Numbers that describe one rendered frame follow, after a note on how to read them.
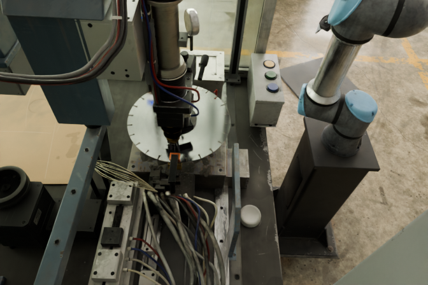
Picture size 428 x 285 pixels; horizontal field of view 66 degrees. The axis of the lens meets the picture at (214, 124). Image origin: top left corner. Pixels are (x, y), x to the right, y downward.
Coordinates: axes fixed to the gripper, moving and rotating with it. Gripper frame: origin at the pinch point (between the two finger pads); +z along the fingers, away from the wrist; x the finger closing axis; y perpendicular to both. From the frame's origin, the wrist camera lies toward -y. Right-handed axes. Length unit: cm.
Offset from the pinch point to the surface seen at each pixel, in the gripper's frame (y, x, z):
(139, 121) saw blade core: -90, 5, -4
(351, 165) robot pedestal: -31, -43, 16
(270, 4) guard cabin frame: -27.7, 13.2, -20.7
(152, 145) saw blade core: -92, -6, -4
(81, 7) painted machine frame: -104, -15, -58
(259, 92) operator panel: -45.1, -4.5, 1.3
